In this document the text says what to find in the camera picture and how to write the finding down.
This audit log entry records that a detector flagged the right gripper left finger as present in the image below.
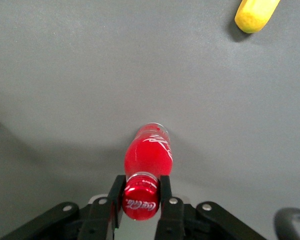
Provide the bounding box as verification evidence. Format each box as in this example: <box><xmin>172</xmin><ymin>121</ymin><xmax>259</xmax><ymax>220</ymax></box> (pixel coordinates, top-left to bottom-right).
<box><xmin>80</xmin><ymin>174</ymin><xmax>128</xmax><ymax>240</ymax></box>

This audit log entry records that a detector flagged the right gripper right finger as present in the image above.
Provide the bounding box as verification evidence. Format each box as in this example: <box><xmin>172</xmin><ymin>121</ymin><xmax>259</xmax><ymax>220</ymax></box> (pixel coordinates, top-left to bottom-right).
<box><xmin>153</xmin><ymin>174</ymin><xmax>186</xmax><ymax>240</ymax></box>

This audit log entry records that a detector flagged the red coke bottle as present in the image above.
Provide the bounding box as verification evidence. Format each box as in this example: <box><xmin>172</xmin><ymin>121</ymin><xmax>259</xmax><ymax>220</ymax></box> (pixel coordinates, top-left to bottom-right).
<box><xmin>121</xmin><ymin>122</ymin><xmax>175</xmax><ymax>222</ymax></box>

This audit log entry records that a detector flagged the yellow lemon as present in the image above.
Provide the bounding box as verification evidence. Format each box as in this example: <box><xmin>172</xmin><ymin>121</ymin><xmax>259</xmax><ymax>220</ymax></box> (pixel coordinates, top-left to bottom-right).
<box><xmin>234</xmin><ymin>0</ymin><xmax>281</xmax><ymax>35</ymax></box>

